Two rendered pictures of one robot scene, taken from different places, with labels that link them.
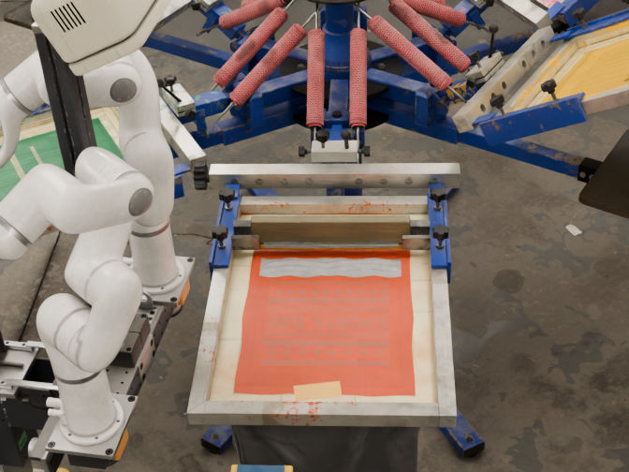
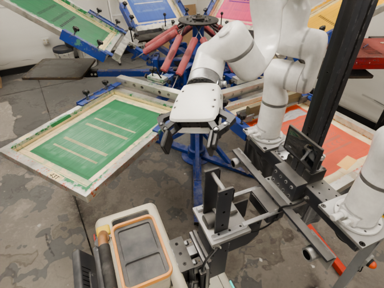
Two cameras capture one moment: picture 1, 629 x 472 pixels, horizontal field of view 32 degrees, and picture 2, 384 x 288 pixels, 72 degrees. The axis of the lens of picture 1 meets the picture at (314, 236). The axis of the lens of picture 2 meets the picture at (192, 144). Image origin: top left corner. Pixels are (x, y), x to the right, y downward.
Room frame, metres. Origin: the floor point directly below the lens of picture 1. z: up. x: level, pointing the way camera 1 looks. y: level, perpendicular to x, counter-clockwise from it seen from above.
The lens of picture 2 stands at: (1.34, 1.13, 1.78)
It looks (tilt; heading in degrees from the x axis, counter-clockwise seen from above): 38 degrees down; 325
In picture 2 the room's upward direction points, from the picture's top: straight up
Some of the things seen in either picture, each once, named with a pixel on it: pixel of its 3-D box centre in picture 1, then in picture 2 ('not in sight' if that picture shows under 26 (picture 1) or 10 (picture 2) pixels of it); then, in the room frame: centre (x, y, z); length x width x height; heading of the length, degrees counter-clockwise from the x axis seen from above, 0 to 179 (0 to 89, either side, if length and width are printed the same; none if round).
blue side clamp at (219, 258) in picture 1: (226, 235); (231, 120); (2.23, 0.23, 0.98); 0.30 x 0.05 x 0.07; 175
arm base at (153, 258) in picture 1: (146, 250); (267, 120); (1.89, 0.38, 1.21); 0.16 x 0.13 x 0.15; 78
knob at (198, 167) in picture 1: (205, 176); not in sight; (2.44, 0.29, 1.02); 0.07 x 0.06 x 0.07; 175
